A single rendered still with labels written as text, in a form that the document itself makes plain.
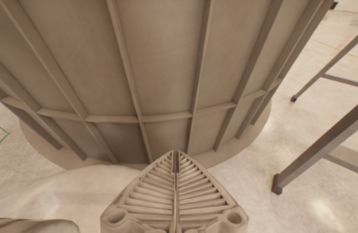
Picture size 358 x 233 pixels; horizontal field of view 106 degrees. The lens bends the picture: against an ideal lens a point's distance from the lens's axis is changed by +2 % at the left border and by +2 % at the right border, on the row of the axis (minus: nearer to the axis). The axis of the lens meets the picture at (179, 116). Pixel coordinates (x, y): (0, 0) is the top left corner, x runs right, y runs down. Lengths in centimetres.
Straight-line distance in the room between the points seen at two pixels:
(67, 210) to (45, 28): 46
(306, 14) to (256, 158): 71
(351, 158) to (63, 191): 97
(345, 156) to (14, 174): 154
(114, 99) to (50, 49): 19
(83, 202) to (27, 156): 75
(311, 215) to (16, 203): 109
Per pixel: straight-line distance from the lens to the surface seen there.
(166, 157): 17
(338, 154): 81
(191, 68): 42
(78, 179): 50
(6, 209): 56
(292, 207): 96
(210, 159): 85
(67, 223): 23
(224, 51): 45
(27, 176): 112
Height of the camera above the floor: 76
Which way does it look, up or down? 46 degrees down
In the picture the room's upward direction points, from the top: 3 degrees clockwise
